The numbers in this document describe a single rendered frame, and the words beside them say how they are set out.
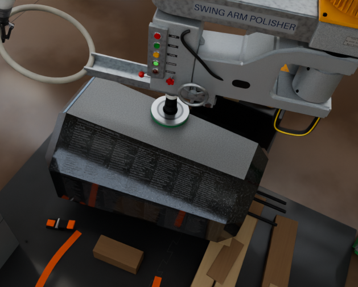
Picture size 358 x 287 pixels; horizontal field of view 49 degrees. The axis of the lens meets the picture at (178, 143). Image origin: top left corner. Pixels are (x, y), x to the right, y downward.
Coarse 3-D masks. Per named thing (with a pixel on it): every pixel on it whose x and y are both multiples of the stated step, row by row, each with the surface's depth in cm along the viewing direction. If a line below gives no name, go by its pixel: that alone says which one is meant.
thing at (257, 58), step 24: (216, 48) 174; (240, 48) 174; (264, 48) 165; (288, 48) 159; (312, 48) 157; (216, 72) 176; (240, 72) 173; (264, 72) 170; (288, 72) 190; (336, 72) 162; (240, 96) 184; (264, 96) 181; (288, 96) 181
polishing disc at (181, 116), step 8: (152, 104) 219; (160, 104) 219; (184, 104) 221; (152, 112) 215; (160, 112) 216; (184, 112) 217; (160, 120) 212; (168, 120) 213; (176, 120) 213; (184, 120) 214
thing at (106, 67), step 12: (96, 60) 206; (108, 60) 204; (120, 60) 203; (96, 72) 197; (108, 72) 196; (120, 72) 203; (132, 72) 204; (132, 84) 199; (144, 84) 197; (204, 96) 195
